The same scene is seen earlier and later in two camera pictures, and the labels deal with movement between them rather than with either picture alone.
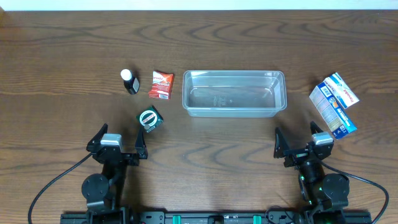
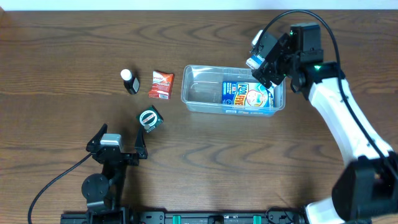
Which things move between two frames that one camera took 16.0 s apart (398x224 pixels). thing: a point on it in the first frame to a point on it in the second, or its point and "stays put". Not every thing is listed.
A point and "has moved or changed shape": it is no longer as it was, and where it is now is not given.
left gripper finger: x=96 y=140 stays put
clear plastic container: x=234 y=93 stays put
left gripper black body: x=131 y=161 stays put
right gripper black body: x=302 y=154 to x=270 y=65
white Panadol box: x=331 y=98 has moved or changed shape
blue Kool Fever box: x=331 y=98 has moved or changed shape
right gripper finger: x=281 y=144 to x=263 y=75
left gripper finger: x=140 y=145 stays put
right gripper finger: x=314 y=127 to x=265 y=44
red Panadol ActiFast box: x=161 y=85 stays put
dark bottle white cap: x=131 y=83 stays put
